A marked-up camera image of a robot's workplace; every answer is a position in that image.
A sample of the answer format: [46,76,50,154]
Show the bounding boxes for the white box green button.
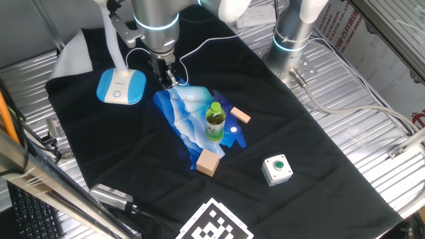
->
[261,153,294,187]

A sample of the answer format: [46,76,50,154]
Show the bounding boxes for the silver camera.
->
[88,183,134,211]

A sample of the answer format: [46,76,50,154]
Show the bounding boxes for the thick grey robot cable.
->
[288,68,421,133]

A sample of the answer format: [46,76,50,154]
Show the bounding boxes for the flat wooden block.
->
[230,106,252,125]

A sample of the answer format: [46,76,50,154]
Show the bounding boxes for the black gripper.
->
[149,56,181,90]

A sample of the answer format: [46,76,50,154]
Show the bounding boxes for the black white marker board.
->
[174,197,255,239]

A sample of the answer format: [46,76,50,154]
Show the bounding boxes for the black cloth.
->
[44,0,404,239]

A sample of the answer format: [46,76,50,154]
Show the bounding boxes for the thin white cable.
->
[308,37,416,133]

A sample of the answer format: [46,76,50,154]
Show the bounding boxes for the black cable bundle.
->
[0,78,64,177]

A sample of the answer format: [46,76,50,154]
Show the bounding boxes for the black keyboard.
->
[6,182,64,239]

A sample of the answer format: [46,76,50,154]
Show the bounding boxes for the aluminium profile piece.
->
[388,127,425,159]

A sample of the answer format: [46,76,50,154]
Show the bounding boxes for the green tea bottle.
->
[205,101,227,142]

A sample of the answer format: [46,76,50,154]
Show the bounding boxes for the white cloth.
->
[48,28,94,80]

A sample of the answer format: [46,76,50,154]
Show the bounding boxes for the blue mountain print patch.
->
[152,73,248,170]

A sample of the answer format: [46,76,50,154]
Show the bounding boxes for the white power strip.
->
[234,3,277,29]

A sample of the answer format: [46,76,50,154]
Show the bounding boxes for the white board red print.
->
[311,0,425,130]

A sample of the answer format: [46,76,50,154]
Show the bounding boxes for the aluminium frame rail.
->
[348,0,425,84]

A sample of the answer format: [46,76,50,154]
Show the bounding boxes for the aluminium frame bar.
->
[0,129,140,239]

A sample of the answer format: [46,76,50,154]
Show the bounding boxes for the silver clamp device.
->
[46,118,72,159]

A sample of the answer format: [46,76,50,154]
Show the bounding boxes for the blue white desk lamp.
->
[96,0,147,106]

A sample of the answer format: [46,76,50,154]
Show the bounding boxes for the orange cable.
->
[0,91,21,145]

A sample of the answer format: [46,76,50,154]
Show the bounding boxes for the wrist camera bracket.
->
[106,0,143,49]

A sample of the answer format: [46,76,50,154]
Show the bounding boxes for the black camera cable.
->
[126,202,164,239]

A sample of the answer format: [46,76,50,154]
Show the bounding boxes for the wooden cube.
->
[195,148,221,178]

